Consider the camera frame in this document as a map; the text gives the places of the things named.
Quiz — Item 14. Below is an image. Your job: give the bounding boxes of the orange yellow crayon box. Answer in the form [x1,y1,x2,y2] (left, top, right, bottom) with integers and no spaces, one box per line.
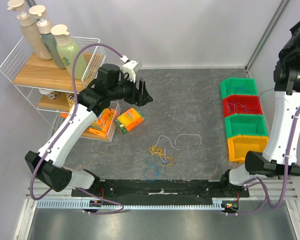
[114,107,146,135]

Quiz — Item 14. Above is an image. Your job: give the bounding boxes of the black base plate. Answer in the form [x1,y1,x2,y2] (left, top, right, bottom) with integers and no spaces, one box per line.
[71,178,251,206]

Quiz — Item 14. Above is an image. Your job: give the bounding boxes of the grey-green pump bottle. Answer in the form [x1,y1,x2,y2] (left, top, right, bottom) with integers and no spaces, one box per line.
[29,5,66,69]

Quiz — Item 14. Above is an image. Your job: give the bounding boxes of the beige pump bottle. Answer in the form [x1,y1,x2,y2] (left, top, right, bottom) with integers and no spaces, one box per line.
[7,0,52,60]

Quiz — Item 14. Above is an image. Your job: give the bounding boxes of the white cable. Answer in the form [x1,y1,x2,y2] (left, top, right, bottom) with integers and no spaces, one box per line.
[157,133,202,151]

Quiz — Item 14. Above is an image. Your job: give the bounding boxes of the lower green storage bin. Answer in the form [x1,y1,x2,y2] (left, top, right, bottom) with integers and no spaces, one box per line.
[224,114,268,138]

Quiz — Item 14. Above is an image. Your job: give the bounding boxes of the white cup on shelf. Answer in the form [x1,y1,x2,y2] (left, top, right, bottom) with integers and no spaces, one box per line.
[39,88,60,100]

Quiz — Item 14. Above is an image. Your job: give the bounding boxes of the red storage bin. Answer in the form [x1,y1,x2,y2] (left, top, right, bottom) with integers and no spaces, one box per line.
[222,94,263,118]

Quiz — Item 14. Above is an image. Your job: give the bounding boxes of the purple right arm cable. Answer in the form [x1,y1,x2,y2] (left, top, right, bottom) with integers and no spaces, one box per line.
[223,96,300,217]

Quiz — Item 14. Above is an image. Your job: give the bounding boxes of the white wire shelf rack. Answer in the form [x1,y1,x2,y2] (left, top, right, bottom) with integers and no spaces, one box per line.
[0,36,116,142]

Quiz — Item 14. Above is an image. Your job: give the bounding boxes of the top green storage bin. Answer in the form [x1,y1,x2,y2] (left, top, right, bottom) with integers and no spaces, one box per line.
[220,77,258,99]

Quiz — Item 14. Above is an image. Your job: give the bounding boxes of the yellow cable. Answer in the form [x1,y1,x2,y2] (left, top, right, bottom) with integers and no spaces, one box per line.
[148,144,177,167]

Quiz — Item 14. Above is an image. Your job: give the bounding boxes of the yellow storage bin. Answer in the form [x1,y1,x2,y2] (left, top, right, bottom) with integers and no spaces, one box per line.
[227,135,269,164]

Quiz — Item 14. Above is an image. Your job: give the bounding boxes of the grey cable duct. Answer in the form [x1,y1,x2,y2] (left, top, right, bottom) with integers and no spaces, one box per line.
[36,198,237,211]

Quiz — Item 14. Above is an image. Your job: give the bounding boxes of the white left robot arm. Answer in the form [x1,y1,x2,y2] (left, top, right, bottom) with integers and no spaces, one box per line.
[25,60,153,197]

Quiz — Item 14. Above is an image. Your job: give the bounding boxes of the yellow snack bag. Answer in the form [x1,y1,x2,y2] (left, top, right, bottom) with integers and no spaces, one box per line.
[65,92,75,112]

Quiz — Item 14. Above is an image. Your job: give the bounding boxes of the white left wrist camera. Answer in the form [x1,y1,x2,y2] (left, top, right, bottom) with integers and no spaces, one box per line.
[120,55,142,83]

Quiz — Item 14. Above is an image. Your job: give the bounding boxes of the green storage bin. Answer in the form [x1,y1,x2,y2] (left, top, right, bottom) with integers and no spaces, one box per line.
[220,77,258,99]
[224,114,268,138]

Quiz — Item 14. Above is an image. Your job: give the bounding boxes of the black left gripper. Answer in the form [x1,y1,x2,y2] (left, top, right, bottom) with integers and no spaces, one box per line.
[108,73,153,107]

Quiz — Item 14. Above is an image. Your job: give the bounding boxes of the light green pump bottle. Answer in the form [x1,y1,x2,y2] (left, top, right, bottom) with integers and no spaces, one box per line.
[51,24,87,80]

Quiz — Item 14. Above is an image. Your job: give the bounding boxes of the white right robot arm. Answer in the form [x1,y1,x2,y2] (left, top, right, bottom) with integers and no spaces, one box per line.
[219,21,300,197]

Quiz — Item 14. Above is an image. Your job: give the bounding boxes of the orange boxes on shelf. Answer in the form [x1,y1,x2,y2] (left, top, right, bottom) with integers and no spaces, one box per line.
[60,107,119,138]

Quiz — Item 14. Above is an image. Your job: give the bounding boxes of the black cable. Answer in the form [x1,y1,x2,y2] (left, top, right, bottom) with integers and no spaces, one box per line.
[254,88,276,135]

